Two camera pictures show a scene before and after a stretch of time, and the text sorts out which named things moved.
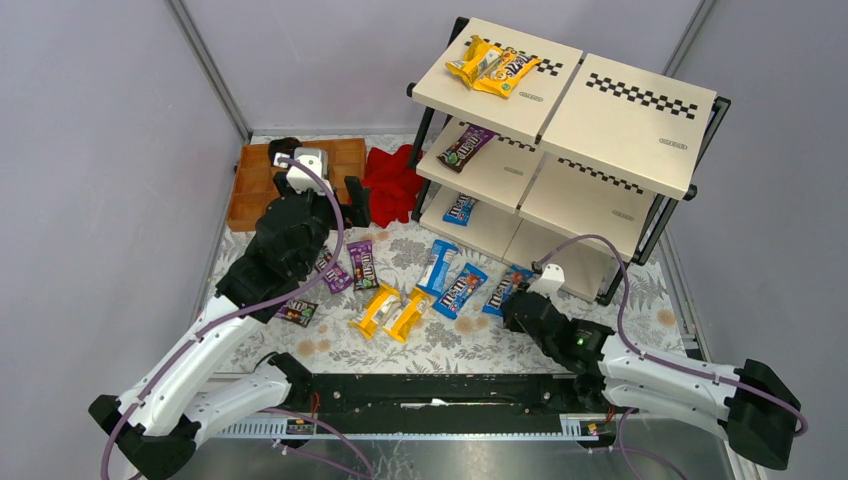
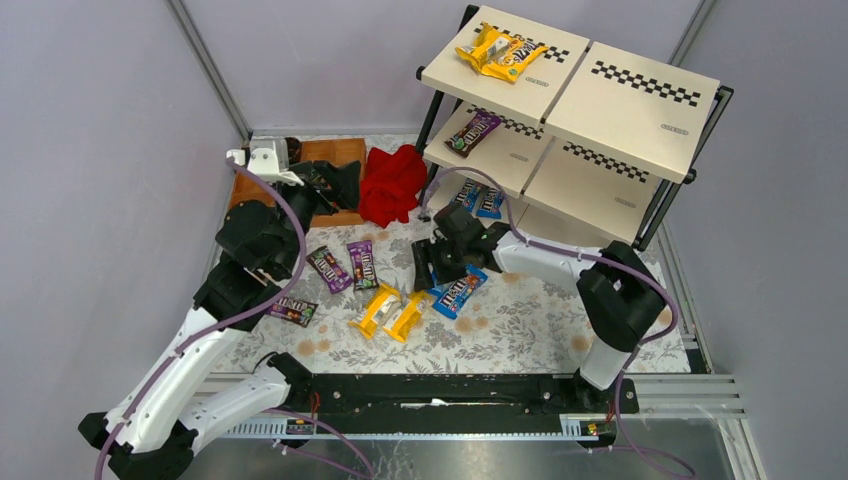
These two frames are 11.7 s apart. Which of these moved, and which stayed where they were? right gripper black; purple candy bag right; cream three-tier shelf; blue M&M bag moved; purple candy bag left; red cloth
Moved: right gripper black; blue M&M bag moved
Stayed: cream three-tier shelf; purple candy bag left; red cloth; purple candy bag right
